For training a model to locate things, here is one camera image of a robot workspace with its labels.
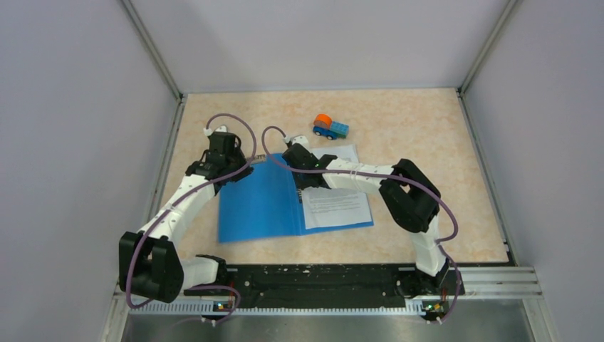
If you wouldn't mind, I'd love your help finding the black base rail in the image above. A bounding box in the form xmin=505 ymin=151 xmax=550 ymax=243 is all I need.
xmin=184 ymin=264 xmax=465 ymax=321

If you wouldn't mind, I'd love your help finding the blue file folder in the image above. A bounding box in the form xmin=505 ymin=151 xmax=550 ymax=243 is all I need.
xmin=217 ymin=143 xmax=375 ymax=244

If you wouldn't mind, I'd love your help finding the printed paper sheet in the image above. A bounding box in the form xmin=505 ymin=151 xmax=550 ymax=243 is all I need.
xmin=301 ymin=143 xmax=371 ymax=231

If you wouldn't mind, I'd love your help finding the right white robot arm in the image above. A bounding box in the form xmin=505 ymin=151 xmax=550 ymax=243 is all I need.
xmin=282 ymin=143 xmax=451 ymax=294

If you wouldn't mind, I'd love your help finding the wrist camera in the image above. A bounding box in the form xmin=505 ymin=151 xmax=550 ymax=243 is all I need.
xmin=283 ymin=135 xmax=310 ymax=150
xmin=203 ymin=125 xmax=229 ymax=137

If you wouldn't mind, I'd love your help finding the grey cable duct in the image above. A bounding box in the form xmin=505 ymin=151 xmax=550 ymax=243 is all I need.
xmin=131 ymin=299 xmax=426 ymax=316

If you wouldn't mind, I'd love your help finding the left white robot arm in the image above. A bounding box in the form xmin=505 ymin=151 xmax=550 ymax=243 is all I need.
xmin=118 ymin=131 xmax=253 ymax=303

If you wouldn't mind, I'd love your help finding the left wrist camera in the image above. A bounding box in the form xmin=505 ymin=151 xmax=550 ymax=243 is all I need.
xmin=203 ymin=125 xmax=229 ymax=137

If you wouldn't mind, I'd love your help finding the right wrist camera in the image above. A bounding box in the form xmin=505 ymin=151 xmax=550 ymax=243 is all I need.
xmin=283 ymin=135 xmax=310 ymax=150

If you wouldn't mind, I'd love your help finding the toy truck orange blue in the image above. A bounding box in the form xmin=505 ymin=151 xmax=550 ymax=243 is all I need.
xmin=313 ymin=113 xmax=350 ymax=140

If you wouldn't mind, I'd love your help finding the metal folder clip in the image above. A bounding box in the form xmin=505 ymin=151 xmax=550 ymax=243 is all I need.
xmin=250 ymin=154 xmax=266 ymax=165

